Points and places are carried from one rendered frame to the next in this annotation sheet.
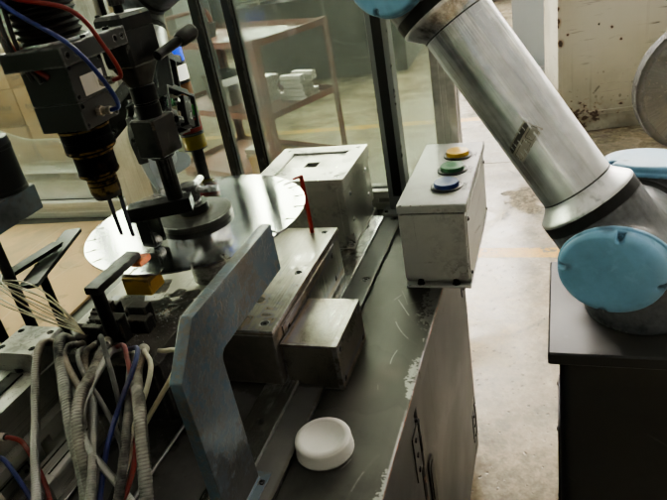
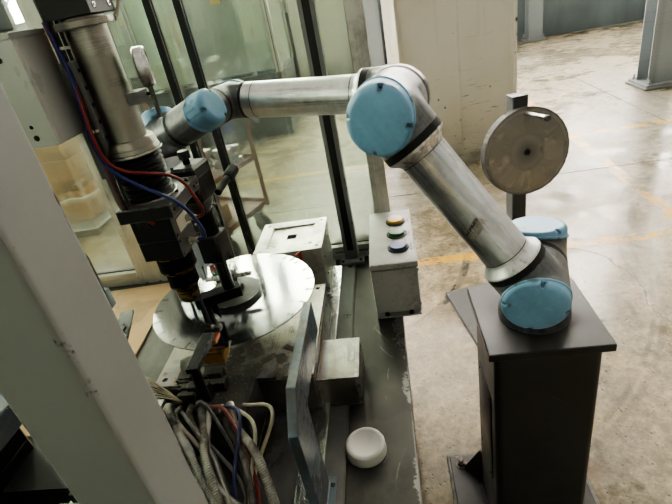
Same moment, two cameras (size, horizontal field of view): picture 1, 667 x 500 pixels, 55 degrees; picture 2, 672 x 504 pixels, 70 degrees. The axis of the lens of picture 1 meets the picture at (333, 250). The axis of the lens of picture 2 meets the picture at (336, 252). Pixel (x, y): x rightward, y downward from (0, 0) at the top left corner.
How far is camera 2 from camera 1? 0.22 m
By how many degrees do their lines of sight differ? 12
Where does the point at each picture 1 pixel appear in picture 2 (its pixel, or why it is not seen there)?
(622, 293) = (544, 317)
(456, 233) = (411, 280)
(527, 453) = (443, 408)
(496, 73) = (456, 188)
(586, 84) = not seen: hidden behind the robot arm
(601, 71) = not seen: hidden behind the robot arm
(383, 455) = (408, 448)
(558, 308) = (484, 321)
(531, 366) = (431, 345)
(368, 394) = (381, 404)
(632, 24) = (451, 97)
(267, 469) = (333, 474)
